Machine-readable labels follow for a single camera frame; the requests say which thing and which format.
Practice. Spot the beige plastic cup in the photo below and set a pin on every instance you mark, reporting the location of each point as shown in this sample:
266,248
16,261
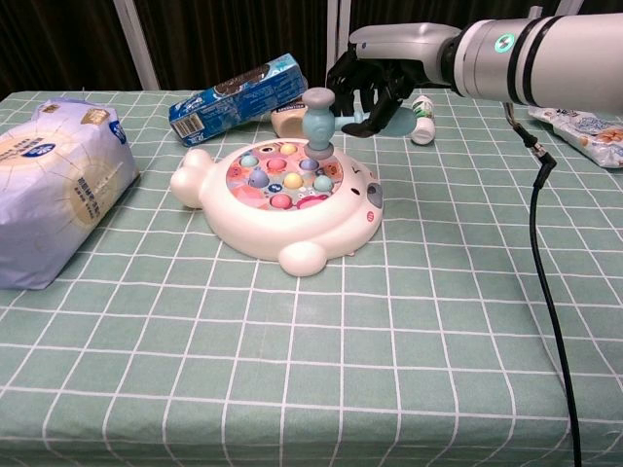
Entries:
288,124

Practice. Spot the blue cookie box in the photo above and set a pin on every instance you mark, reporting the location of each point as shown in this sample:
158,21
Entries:
243,97

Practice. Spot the white whack-a-mole toy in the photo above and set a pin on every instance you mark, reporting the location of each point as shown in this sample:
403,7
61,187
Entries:
292,224

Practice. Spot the white metal frame post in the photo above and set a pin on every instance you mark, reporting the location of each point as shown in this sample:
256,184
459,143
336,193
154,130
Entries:
555,7
337,24
138,48

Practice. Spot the dark brown curtain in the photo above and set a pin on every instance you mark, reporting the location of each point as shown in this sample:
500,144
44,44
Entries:
219,34

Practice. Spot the green checked tablecloth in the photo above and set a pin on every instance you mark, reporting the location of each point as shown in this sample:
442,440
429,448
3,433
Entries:
340,365

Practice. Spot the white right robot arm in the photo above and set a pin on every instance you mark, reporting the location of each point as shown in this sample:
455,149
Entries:
545,58

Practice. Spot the lilac tissue pack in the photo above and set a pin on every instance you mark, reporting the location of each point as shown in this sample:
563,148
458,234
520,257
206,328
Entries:
53,194

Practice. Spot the white bottle with green label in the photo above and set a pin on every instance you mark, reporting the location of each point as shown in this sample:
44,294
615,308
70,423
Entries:
422,129

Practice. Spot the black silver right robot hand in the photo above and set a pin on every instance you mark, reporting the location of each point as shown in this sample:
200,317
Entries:
409,44

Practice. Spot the light blue toy hammer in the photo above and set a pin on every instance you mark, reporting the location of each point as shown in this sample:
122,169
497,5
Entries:
318,124

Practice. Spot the white snack bag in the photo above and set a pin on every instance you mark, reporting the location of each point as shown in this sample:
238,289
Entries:
589,133

